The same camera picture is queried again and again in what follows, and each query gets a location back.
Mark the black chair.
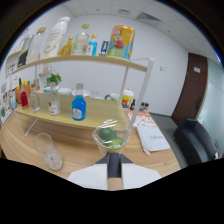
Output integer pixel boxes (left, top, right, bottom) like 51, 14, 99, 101
173, 117, 219, 166

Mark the ceiling air vent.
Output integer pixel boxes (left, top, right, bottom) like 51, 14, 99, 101
135, 12, 163, 24

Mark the two-tier wooden shelf rack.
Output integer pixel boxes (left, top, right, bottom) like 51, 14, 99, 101
9, 54, 155, 138

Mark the measuring cup with limes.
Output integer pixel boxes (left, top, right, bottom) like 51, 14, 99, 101
92, 119, 132, 191

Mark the white notebook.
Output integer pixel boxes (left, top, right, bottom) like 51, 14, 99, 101
135, 124, 172, 153

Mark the glass tumbler with ice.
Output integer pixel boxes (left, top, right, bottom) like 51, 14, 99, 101
33, 132, 64, 171

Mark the green potted plant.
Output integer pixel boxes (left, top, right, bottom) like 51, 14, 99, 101
45, 73, 63, 88

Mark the white bowl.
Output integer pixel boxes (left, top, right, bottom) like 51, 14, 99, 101
57, 87, 73, 96

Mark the yellow instant noodle cup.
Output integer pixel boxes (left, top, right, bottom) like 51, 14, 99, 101
121, 88, 135, 109

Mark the yellow cartoon print can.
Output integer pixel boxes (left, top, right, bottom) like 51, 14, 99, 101
106, 24, 136, 62

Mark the green mug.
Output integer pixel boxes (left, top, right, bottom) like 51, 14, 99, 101
104, 93, 120, 102

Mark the large white bottle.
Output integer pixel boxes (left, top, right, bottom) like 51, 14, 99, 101
43, 15, 71, 60

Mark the clear bottle with green cap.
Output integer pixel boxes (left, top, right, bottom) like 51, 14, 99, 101
72, 23, 90, 56

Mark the glass jar with cork lid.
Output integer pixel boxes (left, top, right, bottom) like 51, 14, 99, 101
26, 26, 47, 64

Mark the amber syrup bottle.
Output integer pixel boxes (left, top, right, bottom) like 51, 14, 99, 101
59, 35, 74, 56

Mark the small printed carton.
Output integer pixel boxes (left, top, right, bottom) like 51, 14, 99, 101
99, 40, 110, 56

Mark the brown door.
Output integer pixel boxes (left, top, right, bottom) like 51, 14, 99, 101
171, 53, 209, 126

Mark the clear bottle with blue cap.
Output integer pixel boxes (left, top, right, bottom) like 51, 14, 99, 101
87, 33, 98, 57

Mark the clear bottle with orange cap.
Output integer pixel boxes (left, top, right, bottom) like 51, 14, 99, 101
29, 79, 42, 113

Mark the blue rimmed bowl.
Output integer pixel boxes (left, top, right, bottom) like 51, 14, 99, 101
43, 85, 60, 94

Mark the red liquid bottle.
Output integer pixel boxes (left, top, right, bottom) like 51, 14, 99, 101
19, 84, 30, 110

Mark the white plate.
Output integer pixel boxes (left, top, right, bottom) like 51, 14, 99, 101
71, 89, 92, 98

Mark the blue liquid bottle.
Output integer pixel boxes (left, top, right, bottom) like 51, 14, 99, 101
71, 83, 87, 122

